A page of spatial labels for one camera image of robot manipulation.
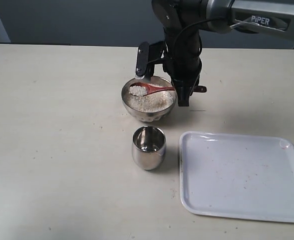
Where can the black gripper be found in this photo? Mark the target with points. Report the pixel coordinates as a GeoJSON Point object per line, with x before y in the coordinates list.
{"type": "Point", "coordinates": [179, 54]}

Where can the dark red wooden spoon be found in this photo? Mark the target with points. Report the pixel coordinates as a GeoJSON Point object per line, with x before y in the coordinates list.
{"type": "Point", "coordinates": [141, 89]}

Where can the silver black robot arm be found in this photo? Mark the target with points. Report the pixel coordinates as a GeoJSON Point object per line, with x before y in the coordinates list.
{"type": "Point", "coordinates": [270, 17]}

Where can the steel bowl with rice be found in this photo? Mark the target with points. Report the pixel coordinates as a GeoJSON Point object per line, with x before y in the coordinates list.
{"type": "Point", "coordinates": [152, 107]}

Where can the steel cup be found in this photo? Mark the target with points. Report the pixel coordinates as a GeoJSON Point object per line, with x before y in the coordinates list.
{"type": "Point", "coordinates": [148, 147]}

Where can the white plastic tray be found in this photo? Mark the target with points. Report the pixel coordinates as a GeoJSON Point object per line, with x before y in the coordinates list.
{"type": "Point", "coordinates": [237, 176]}

